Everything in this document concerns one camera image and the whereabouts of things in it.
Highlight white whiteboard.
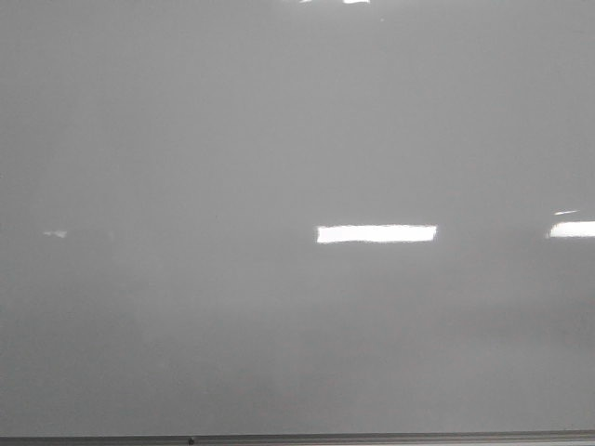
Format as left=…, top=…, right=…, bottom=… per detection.
left=1, top=1, right=594, bottom=437

